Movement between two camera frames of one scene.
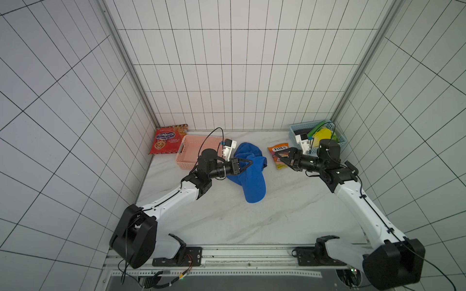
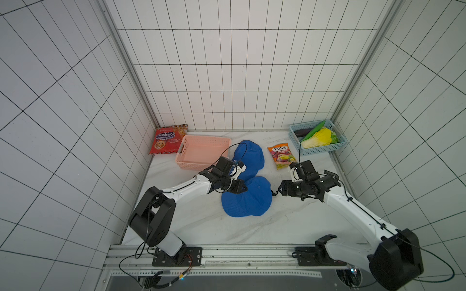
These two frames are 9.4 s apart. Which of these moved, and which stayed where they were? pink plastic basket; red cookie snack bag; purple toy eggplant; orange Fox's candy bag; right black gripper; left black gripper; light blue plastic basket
Moved: right black gripper; left black gripper
Stayed: orange Fox's candy bag; red cookie snack bag; light blue plastic basket; purple toy eggplant; pink plastic basket
